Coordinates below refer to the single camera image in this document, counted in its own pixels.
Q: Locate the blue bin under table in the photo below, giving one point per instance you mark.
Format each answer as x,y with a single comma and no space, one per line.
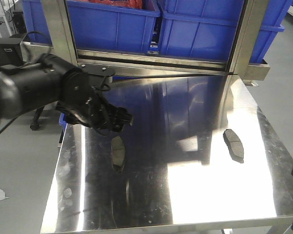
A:
62,122

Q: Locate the black office chair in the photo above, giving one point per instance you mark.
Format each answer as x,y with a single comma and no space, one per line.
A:
25,88

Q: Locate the large blue crate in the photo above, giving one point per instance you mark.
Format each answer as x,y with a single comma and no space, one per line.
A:
224,9
196,37

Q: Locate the large blue crate lower right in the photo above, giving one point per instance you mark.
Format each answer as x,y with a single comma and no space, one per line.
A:
196,37

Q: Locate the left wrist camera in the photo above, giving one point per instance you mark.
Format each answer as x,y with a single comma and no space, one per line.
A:
101,73

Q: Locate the large blue crate upper right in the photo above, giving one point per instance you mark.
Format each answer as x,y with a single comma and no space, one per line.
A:
224,9

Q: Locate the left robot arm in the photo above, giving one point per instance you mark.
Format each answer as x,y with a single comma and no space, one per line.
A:
78,93

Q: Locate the steel rack frame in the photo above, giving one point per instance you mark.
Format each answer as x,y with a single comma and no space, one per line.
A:
154,66

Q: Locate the blue crate left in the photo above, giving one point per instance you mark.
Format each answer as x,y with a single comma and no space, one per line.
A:
93,26

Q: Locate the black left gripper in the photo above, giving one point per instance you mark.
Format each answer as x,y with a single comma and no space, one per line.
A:
94,112

